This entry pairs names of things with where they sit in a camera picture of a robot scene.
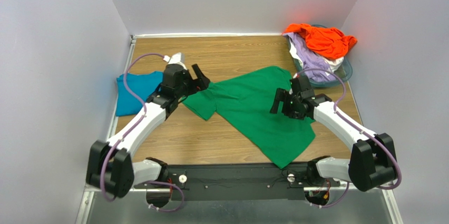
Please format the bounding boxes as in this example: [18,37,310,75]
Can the green t-shirt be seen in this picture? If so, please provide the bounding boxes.
[184,66,315,169]

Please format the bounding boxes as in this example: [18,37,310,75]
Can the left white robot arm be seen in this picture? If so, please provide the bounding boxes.
[85,63,210,200]

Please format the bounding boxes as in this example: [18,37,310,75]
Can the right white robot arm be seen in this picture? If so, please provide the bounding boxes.
[270,74,402,192]

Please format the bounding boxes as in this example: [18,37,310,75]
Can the lavender t-shirt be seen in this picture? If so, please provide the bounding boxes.
[284,32,344,82]

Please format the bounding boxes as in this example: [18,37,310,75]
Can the folded blue t-shirt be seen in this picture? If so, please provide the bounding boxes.
[115,71,163,116]

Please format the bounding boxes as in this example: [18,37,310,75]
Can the teal plastic basket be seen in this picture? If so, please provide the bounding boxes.
[287,24,354,89]

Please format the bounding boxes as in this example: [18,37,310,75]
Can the orange t-shirt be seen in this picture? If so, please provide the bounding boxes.
[282,23,358,60]

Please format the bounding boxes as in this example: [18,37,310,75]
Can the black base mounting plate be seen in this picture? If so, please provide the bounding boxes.
[130,162,352,201]

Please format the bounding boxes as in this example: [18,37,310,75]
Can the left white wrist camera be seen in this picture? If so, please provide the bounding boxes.
[163,53,187,72]

